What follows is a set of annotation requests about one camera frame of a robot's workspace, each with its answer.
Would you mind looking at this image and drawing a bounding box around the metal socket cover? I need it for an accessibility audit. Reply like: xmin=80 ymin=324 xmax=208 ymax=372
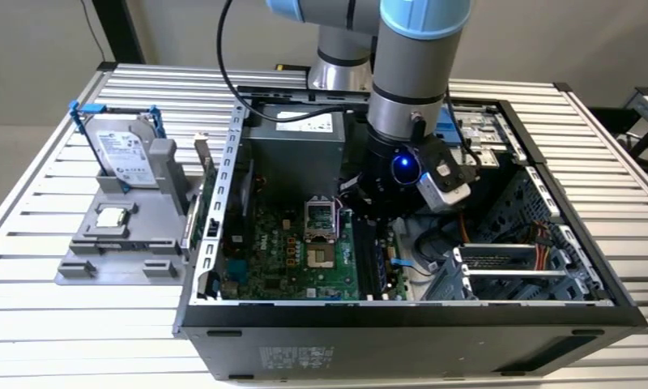
xmin=304 ymin=195 xmax=340 ymax=243

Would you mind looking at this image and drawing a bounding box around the grey power supply unit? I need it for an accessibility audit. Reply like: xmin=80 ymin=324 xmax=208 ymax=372
xmin=245 ymin=103 xmax=368 ymax=203

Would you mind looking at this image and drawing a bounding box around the blue drive bay latch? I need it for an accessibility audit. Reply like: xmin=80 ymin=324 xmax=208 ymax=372
xmin=435 ymin=107 xmax=461 ymax=146

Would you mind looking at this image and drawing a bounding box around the CPU socket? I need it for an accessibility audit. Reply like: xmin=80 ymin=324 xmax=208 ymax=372
xmin=305 ymin=242 xmax=339 ymax=271

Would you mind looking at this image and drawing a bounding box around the silver drive cage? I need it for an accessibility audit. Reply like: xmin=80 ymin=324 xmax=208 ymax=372
xmin=435 ymin=100 xmax=520 ymax=171

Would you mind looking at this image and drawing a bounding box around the green motherboard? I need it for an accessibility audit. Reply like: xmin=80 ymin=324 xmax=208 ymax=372
xmin=218 ymin=201 xmax=412 ymax=303

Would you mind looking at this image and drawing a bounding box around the green graphics card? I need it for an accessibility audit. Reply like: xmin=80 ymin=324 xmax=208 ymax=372
xmin=181 ymin=132 xmax=220 ymax=254

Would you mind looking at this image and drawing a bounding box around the silver disk bay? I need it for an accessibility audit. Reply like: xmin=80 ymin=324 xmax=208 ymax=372
xmin=425 ymin=242 xmax=593 ymax=303

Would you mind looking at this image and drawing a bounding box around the blue expansion slot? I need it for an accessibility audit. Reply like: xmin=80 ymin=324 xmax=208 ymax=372
xmin=224 ymin=260 xmax=251 ymax=283

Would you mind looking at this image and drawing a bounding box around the black PC case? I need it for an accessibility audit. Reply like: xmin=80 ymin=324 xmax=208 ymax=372
xmin=172 ymin=83 xmax=648 ymax=383

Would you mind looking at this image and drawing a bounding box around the grey parts rack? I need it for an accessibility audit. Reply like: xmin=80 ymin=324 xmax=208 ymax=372
xmin=53 ymin=140 xmax=217 ymax=289

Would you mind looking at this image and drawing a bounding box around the silver hard disk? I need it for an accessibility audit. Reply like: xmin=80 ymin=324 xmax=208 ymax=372
xmin=82 ymin=115 xmax=161 ymax=191

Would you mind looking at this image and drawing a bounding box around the silver CPU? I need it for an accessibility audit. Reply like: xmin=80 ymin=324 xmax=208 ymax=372
xmin=94 ymin=208 xmax=128 ymax=230

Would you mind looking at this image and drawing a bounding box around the blue disk carrier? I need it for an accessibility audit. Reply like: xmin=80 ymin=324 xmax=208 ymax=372
xmin=66 ymin=101 xmax=166 ymax=195

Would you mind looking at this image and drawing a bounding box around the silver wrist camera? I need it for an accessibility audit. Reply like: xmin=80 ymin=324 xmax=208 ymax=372
xmin=412 ymin=139 xmax=475 ymax=214

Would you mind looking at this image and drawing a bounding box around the wire locking lever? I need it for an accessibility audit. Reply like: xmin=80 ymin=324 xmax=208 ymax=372
xmin=333 ymin=201 xmax=352 ymax=242

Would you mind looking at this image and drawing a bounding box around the black looped wire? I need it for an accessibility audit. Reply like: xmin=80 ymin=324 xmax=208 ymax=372
xmin=413 ymin=220 xmax=457 ymax=280

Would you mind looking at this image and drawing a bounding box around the red yellow wire bundle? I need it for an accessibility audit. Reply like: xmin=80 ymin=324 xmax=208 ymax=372
xmin=528 ymin=220 xmax=555 ymax=272

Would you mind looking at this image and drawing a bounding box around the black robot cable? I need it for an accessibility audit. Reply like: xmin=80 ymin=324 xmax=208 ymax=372
xmin=217 ymin=0 xmax=373 ymax=122

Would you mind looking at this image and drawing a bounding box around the black post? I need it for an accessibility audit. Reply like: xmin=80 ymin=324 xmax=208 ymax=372
xmin=92 ymin=0 xmax=145 ymax=65

